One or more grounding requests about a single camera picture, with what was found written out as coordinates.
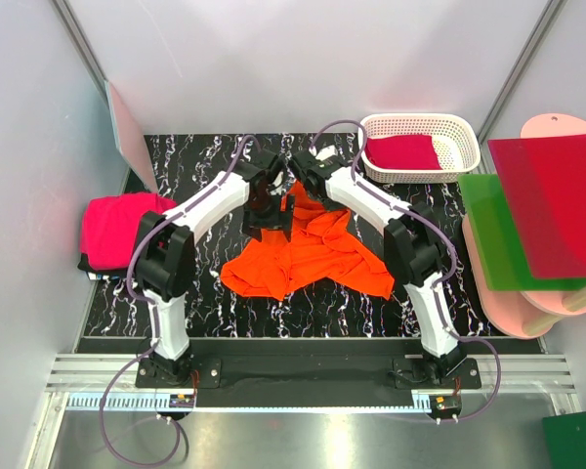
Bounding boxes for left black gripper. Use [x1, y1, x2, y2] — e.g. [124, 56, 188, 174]
[242, 191, 293, 241]

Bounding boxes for orange t shirt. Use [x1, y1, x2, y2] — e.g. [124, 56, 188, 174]
[220, 182, 395, 301]

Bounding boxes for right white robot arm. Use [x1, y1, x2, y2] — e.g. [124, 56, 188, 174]
[289, 150, 466, 388]

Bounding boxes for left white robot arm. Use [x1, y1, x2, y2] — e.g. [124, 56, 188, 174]
[126, 150, 294, 387]

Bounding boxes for white plastic basket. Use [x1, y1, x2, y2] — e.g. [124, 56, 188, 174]
[358, 112, 481, 184]

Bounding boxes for dark red t shirt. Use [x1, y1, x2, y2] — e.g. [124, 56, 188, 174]
[365, 135, 441, 171]

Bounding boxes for folded pink t shirt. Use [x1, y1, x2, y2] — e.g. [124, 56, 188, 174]
[80, 192, 177, 270]

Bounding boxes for folded black t shirt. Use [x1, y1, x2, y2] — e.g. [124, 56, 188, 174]
[77, 253, 127, 280]

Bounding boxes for green plastic board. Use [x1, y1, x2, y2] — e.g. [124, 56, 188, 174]
[458, 174, 586, 291]

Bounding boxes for red plastic board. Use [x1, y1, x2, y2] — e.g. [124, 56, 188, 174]
[488, 134, 586, 279]

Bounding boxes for pink wooden stand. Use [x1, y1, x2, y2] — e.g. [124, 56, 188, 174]
[462, 113, 586, 339]

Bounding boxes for dark green board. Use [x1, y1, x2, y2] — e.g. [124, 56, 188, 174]
[542, 411, 586, 469]

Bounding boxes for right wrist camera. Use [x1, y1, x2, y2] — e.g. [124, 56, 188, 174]
[315, 146, 338, 161]

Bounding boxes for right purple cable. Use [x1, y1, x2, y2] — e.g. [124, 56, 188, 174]
[308, 119, 504, 422]

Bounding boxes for purple cable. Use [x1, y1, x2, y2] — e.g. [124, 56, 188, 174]
[308, 119, 504, 422]
[100, 134, 263, 466]

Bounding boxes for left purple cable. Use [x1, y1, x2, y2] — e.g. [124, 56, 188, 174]
[100, 134, 263, 466]

